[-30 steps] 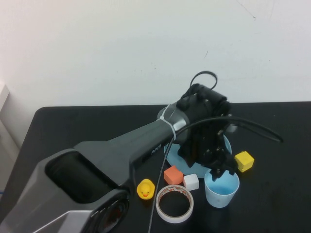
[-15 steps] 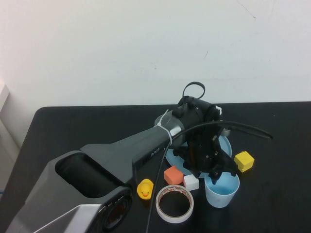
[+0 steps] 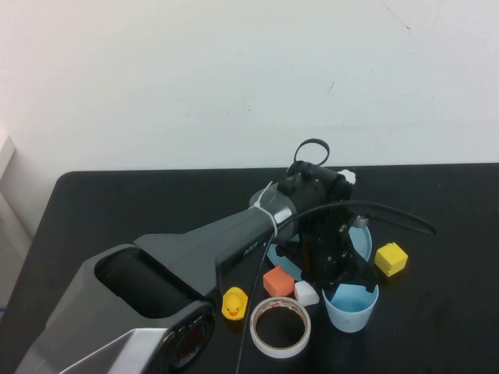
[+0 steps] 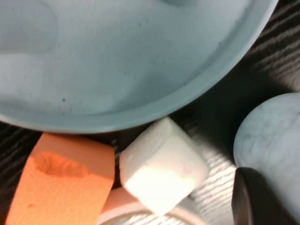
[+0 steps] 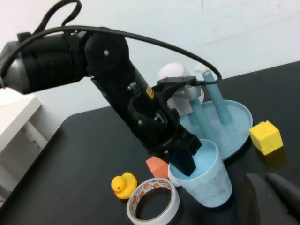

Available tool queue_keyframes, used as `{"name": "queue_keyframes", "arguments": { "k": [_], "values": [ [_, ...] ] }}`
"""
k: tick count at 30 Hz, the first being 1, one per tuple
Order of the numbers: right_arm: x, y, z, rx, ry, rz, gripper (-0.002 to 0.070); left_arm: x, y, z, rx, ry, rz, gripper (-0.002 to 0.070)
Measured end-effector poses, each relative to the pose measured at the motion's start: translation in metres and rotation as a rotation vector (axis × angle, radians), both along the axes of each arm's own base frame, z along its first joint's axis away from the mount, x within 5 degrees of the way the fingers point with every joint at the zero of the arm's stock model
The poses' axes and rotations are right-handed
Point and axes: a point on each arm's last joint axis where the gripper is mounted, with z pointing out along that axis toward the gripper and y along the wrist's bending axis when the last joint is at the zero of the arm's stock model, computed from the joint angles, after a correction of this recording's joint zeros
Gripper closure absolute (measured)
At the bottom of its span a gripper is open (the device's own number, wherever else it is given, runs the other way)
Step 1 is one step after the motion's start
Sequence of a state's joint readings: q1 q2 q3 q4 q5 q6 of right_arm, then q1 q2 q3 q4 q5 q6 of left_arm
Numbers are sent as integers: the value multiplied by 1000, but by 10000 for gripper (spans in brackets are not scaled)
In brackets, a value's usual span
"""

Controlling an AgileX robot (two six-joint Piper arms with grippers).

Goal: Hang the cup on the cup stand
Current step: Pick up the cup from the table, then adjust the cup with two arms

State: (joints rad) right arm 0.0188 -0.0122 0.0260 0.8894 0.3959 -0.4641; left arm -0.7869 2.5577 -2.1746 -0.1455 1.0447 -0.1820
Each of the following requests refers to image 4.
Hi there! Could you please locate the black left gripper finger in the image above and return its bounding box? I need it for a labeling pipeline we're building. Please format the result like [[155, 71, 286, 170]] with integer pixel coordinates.
[[231, 167, 278, 225]]

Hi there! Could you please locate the light blue marbled cup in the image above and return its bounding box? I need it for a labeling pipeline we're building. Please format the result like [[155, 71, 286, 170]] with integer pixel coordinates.
[[233, 92, 300, 225]]

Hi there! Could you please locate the blue cup stand with pegs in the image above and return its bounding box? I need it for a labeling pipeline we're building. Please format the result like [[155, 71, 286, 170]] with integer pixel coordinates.
[[0, 0, 279, 134]]

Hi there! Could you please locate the white foam cube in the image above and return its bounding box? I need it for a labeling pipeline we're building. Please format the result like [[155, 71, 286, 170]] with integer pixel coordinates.
[[119, 117, 209, 215]]

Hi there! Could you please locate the white tape roll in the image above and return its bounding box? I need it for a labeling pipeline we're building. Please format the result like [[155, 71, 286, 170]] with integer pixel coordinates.
[[97, 186, 207, 225]]

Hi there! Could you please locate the orange foam cube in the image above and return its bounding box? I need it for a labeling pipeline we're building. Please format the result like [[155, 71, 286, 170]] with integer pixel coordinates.
[[4, 133, 115, 225]]

